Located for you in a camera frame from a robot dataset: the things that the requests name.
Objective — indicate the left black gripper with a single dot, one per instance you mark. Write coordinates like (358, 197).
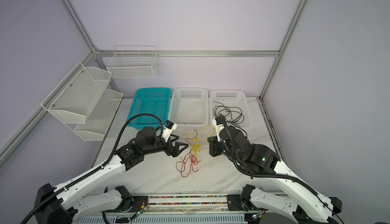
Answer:
(175, 152)

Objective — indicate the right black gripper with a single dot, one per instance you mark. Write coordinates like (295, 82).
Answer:
(212, 151)

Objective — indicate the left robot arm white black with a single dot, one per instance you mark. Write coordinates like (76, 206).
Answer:
(59, 204)

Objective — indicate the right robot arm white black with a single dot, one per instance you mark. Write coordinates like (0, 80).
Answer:
(302, 204)

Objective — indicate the middle white plastic basket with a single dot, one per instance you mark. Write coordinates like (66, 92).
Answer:
(189, 106)

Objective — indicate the white plastic basket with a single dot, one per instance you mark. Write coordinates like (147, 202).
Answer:
(232, 104)
(189, 106)

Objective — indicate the right white plastic basket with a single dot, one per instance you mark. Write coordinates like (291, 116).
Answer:
(232, 104)

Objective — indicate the teal plastic basket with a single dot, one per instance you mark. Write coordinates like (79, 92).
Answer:
(154, 101)

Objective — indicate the lower white mesh shelf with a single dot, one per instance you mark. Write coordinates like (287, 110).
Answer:
(101, 117)

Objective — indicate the white mesh shelf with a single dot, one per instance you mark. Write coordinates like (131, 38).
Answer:
(101, 117)
(73, 100)

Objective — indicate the upper white mesh shelf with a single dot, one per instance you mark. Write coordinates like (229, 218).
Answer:
(73, 100)

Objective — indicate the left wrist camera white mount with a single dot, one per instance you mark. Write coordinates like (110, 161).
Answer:
(168, 128)

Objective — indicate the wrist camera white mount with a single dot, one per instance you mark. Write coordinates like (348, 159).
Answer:
(168, 128)
(218, 125)

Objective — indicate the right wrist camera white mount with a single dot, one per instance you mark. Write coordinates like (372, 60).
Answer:
(218, 125)

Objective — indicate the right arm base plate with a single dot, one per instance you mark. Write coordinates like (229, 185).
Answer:
(241, 203)

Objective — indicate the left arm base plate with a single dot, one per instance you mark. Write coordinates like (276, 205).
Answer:
(133, 206)

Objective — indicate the aluminium frame back bar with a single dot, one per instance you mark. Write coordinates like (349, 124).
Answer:
(195, 53)

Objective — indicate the white wire wall basket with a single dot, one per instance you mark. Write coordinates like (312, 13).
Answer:
(130, 62)

